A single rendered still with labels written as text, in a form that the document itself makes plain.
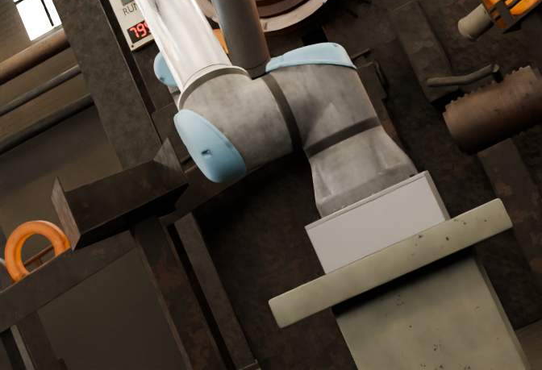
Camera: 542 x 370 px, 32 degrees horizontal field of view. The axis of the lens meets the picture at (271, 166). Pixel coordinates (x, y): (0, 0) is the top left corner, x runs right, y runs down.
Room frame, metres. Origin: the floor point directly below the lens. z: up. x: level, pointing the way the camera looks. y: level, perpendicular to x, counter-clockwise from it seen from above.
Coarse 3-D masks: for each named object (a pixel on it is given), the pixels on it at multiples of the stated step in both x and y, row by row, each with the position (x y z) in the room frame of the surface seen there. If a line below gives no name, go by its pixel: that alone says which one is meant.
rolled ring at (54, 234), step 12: (24, 228) 2.45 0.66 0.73; (36, 228) 2.44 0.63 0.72; (48, 228) 2.43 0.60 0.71; (12, 240) 2.46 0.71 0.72; (24, 240) 2.48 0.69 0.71; (60, 240) 2.43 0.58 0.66; (12, 252) 2.46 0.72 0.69; (60, 252) 2.43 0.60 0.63; (12, 264) 2.46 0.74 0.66; (12, 276) 2.47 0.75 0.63
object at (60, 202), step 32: (160, 160) 2.17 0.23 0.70; (64, 192) 1.94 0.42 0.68; (96, 192) 2.17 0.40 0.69; (128, 192) 2.19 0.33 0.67; (160, 192) 2.22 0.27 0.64; (64, 224) 2.10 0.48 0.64; (96, 224) 2.16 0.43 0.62; (128, 224) 2.09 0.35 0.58; (160, 224) 2.07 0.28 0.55; (160, 256) 2.06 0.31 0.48; (160, 288) 2.05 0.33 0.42; (192, 320) 2.07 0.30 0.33; (192, 352) 2.06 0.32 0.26
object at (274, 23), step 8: (200, 0) 2.25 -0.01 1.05; (312, 0) 2.19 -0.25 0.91; (320, 0) 2.19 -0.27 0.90; (328, 0) 2.23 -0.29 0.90; (208, 8) 2.25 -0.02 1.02; (296, 8) 2.20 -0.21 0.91; (304, 8) 2.20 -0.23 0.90; (312, 8) 2.19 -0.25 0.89; (320, 8) 2.23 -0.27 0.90; (208, 16) 2.25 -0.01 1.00; (216, 16) 2.25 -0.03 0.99; (272, 16) 2.22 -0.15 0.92; (280, 16) 2.21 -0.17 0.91; (288, 16) 2.21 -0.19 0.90; (296, 16) 2.20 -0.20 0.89; (304, 16) 2.20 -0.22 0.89; (312, 16) 2.25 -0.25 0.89; (264, 24) 2.22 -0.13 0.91; (272, 24) 2.22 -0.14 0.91; (280, 24) 2.21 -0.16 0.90; (288, 24) 2.21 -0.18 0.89; (296, 24) 2.26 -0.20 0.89; (264, 32) 2.23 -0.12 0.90
